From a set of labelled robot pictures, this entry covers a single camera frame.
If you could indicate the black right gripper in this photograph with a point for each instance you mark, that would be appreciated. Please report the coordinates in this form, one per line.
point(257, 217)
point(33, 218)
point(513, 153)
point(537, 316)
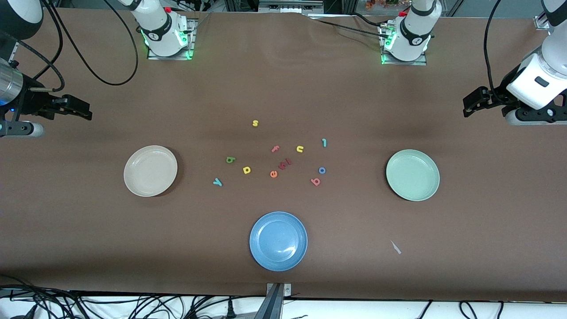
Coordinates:
point(33, 103)

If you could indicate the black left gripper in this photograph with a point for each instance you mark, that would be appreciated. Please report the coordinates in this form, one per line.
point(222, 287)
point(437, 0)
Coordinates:
point(492, 98)

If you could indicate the pink foam letter b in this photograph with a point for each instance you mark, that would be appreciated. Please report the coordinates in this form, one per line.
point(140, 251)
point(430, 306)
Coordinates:
point(316, 179)

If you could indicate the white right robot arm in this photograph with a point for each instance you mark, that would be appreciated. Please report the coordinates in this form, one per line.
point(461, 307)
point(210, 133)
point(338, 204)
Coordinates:
point(161, 31)

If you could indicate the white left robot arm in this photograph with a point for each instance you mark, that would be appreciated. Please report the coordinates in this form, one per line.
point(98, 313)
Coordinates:
point(414, 31)

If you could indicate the beige brown plate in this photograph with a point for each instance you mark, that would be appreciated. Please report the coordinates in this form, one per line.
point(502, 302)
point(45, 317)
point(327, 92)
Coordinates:
point(150, 171)

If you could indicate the pale green plate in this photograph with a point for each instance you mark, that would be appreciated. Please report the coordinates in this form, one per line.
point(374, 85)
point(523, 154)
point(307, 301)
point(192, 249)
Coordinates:
point(413, 175)

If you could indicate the orange decoration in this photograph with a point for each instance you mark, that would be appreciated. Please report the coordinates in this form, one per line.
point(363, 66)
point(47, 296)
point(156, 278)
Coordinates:
point(385, 3)

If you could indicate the white paper scrap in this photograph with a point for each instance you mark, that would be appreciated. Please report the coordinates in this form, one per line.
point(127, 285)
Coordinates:
point(396, 248)

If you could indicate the blue plate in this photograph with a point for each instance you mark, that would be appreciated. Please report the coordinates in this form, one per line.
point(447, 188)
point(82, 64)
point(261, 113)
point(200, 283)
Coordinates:
point(278, 241)

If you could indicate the black power plug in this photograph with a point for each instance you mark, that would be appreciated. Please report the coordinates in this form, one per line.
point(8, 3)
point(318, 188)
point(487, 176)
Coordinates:
point(230, 310)

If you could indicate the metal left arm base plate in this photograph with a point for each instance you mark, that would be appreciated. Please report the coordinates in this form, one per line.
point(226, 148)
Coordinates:
point(404, 63)

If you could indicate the aluminium table edge rail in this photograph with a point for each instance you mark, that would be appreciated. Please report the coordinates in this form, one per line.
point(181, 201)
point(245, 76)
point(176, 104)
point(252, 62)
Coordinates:
point(13, 54)

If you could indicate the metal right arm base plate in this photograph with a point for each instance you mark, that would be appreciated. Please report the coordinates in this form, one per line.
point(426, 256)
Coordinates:
point(191, 40)

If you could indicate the aluminium frame structure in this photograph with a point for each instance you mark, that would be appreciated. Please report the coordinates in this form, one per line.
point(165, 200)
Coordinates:
point(290, 4)

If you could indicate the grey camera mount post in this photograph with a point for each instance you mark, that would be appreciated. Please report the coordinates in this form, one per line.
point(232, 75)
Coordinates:
point(277, 294)

